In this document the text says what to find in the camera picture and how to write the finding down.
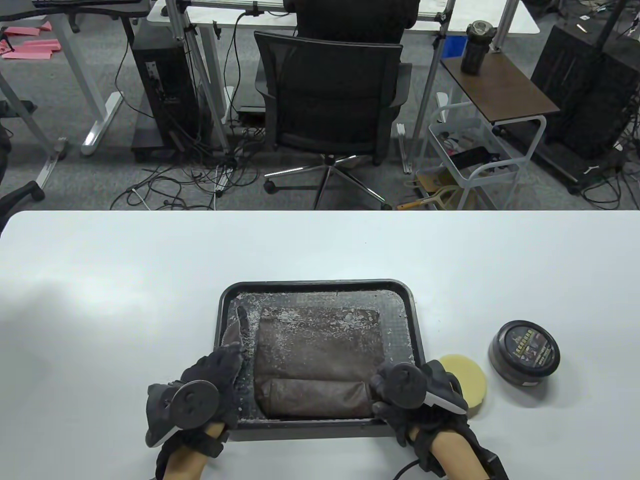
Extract person's left hand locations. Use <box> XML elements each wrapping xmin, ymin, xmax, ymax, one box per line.
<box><xmin>180</xmin><ymin>341</ymin><xmax>247</xmax><ymax>432</ymax></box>

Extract person's right hand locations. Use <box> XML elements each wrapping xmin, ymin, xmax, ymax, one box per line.
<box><xmin>370</xmin><ymin>361</ymin><xmax>471</xmax><ymax>448</ymax></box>

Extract black round hand tracker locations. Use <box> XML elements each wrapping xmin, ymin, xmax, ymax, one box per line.
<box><xmin>382</xmin><ymin>360</ymin><xmax>471</xmax><ymax>415</ymax></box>
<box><xmin>145</xmin><ymin>380</ymin><xmax>221</xmax><ymax>448</ymax></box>

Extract brown microfibre cloth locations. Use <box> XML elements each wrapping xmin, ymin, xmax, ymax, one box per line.
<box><xmin>219</xmin><ymin>306</ymin><xmax>251</xmax><ymax>351</ymax></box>

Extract brown leather bag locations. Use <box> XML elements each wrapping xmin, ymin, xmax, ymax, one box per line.
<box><xmin>253</xmin><ymin>307</ymin><xmax>386</xmax><ymax>420</ymax></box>

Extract black plastic tray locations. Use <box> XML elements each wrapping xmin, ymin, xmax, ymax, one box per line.
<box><xmin>215</xmin><ymin>279</ymin><xmax>428</xmax><ymax>442</ymax></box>

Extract black leather care cream jar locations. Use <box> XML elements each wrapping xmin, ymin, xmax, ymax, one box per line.
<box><xmin>488</xmin><ymin>320</ymin><xmax>561</xmax><ymax>387</ymax></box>

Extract person's left forearm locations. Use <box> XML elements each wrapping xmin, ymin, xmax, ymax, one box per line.
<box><xmin>162</xmin><ymin>422</ymin><xmax>226</xmax><ymax>480</ymax></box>

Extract person's right forearm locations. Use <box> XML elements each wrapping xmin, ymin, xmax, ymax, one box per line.
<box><xmin>407</xmin><ymin>427</ymin><xmax>482</xmax><ymax>480</ymax></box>

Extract yellow round sponge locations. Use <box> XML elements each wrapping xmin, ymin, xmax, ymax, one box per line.
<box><xmin>437</xmin><ymin>354</ymin><xmax>488</xmax><ymax>417</ymax></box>

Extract white power strip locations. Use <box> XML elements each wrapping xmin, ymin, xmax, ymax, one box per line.
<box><xmin>212</xmin><ymin>167</ymin><xmax>236</xmax><ymax>196</ymax></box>

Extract cardboard box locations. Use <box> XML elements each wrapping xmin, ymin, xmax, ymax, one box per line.
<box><xmin>415</xmin><ymin>170</ymin><xmax>476</xmax><ymax>211</ymax></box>

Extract white metal trolley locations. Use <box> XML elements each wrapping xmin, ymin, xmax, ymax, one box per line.
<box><xmin>415</xmin><ymin>92</ymin><xmax>548</xmax><ymax>211</ymax></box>

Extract flat black device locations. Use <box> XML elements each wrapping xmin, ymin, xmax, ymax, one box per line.
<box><xmin>450</xmin><ymin>146</ymin><xmax>501</xmax><ymax>171</ymax></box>

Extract black computer tower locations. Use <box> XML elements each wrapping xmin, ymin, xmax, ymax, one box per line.
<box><xmin>131</xmin><ymin>37</ymin><xmax>201</xmax><ymax>161</ymax></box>

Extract black mesh office chair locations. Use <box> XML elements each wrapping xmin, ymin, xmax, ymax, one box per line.
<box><xmin>254</xmin><ymin>31</ymin><xmax>413</xmax><ymax>211</ymax></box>

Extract white desk leg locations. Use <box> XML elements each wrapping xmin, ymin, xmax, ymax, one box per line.
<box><xmin>0</xmin><ymin>70</ymin><xmax>69</xmax><ymax>190</ymax></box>

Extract dark desk with white legs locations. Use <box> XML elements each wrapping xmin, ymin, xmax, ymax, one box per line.
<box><xmin>0</xmin><ymin>0</ymin><xmax>153</xmax><ymax>157</ymax></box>

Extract brown wooden trolley top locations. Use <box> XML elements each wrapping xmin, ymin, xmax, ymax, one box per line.
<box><xmin>440</xmin><ymin>50</ymin><xmax>561</xmax><ymax>126</ymax></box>

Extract pink sheets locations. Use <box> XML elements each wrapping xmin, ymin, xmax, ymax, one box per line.
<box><xmin>0</xmin><ymin>40</ymin><xmax>62</xmax><ymax>61</ymax></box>

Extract black water bottle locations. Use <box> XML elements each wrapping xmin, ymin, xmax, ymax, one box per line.
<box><xmin>460</xmin><ymin>20</ymin><xmax>497</xmax><ymax>76</ymax></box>

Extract black equipment case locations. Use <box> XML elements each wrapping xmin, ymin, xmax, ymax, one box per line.
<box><xmin>500</xmin><ymin>25</ymin><xmax>640</xmax><ymax>196</ymax></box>

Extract pink strip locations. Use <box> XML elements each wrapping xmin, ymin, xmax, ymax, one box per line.
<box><xmin>4</xmin><ymin>21</ymin><xmax>53</xmax><ymax>38</ymax></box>

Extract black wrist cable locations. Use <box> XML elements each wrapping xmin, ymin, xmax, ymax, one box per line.
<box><xmin>392</xmin><ymin>457</ymin><xmax>426</xmax><ymax>480</ymax></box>

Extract black wrist strap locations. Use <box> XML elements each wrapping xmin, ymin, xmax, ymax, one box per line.
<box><xmin>415</xmin><ymin>415</ymin><xmax>511</xmax><ymax>480</ymax></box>
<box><xmin>155</xmin><ymin>427</ymin><xmax>231</xmax><ymax>480</ymax></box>

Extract tangled black floor cables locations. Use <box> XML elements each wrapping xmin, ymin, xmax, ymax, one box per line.
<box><xmin>110</xmin><ymin>155</ymin><xmax>261</xmax><ymax>211</ymax></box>

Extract wooden handle brush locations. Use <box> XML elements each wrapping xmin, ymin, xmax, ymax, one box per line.
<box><xmin>396</xmin><ymin>187</ymin><xmax>451</xmax><ymax>211</ymax></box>

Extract black cable bundle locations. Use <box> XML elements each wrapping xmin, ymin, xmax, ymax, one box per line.
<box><xmin>580</xmin><ymin>100</ymin><xmax>640</xmax><ymax>211</ymax></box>

